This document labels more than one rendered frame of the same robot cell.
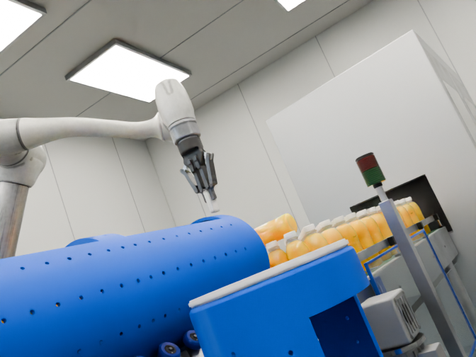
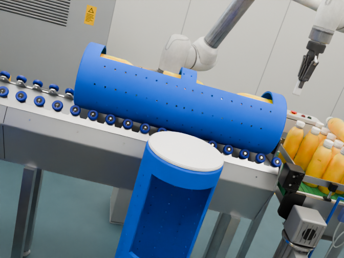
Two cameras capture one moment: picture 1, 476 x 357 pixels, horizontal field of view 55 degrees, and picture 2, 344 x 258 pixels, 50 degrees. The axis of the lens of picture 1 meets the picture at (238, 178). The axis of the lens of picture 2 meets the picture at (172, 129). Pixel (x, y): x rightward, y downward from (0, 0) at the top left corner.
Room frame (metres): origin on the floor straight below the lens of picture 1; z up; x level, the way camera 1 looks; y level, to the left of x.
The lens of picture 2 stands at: (-0.02, -0.89, 1.55)
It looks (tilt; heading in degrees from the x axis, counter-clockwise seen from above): 21 degrees down; 52
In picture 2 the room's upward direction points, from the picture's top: 17 degrees clockwise
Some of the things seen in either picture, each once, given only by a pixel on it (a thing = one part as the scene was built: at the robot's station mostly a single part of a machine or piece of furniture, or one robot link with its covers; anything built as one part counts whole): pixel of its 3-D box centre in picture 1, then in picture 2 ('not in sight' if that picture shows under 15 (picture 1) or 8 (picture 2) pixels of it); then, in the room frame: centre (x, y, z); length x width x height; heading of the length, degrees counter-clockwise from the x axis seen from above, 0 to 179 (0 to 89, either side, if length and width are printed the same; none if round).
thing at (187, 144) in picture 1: (193, 154); (313, 52); (1.36, 0.10, 1.44); 0.08 x 0.07 x 0.09; 58
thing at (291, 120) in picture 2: not in sight; (298, 124); (1.67, 0.24, 1.05); 0.20 x 0.10 x 0.10; 148
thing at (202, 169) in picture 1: (204, 172); (307, 68); (1.35, 0.09, 1.38); 0.04 x 0.01 x 0.11; 148
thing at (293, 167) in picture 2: not in sight; (290, 177); (1.28, -0.09, 0.95); 0.10 x 0.07 x 0.10; 58
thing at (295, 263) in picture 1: (268, 273); (186, 150); (0.77, 0.01, 1.03); 0.28 x 0.28 x 0.01
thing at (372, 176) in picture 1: (373, 176); not in sight; (1.48, -0.41, 1.18); 0.06 x 0.06 x 0.05
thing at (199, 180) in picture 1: (197, 176); (305, 67); (1.36, 0.11, 1.38); 0.04 x 0.01 x 0.11; 148
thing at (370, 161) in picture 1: (367, 163); not in sight; (1.48, -0.41, 1.23); 0.06 x 0.06 x 0.04
